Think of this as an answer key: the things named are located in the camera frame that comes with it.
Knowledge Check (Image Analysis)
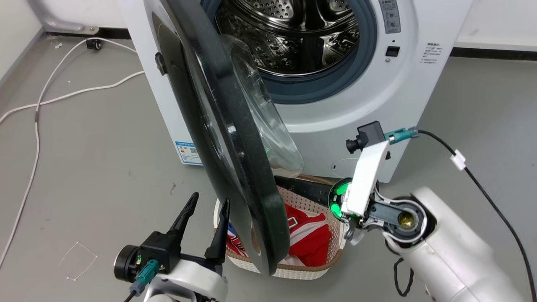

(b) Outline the beige woven laundry basket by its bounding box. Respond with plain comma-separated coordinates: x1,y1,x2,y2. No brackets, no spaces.
213,174,347,280

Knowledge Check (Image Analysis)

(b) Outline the white machine base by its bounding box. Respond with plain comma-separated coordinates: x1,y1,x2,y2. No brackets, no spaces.
28,0,100,36

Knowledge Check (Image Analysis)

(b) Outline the stainless steel washer drum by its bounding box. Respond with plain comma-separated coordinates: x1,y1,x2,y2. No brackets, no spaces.
215,0,360,77

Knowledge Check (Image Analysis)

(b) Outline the grey-blue rubber door gasket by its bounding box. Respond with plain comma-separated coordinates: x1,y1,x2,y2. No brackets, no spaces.
201,0,378,105

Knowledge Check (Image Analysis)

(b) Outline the white cable clip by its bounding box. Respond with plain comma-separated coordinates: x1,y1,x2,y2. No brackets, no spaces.
450,150,467,171

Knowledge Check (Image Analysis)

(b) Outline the red and white garment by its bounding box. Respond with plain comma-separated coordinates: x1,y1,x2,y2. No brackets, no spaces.
227,203,332,268

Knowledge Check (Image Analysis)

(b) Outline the blue energy label sticker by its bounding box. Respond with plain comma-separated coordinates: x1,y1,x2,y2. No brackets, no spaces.
175,141,203,166

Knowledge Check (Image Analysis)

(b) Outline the black cable with teal plug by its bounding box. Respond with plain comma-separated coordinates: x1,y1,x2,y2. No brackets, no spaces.
123,259,161,302
384,127,537,302

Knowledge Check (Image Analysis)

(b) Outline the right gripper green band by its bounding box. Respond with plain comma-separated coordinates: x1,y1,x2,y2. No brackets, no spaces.
275,175,378,246

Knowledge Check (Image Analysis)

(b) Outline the black round glass washer door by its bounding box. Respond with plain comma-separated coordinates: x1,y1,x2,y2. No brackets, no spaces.
143,0,304,276

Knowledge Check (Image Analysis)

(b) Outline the white front-load washing machine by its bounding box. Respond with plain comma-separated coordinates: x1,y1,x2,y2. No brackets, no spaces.
118,0,474,184

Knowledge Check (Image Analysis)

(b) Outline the printed text label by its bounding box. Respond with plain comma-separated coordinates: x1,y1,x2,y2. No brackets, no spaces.
421,42,440,65

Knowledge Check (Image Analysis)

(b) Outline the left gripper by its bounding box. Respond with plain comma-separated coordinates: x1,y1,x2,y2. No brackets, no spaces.
167,192,231,276

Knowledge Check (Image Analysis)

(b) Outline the long white floor cable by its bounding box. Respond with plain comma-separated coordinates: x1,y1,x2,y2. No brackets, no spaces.
0,37,138,269

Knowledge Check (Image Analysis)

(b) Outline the short black looped cable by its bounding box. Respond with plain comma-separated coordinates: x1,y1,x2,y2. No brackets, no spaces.
393,257,414,297

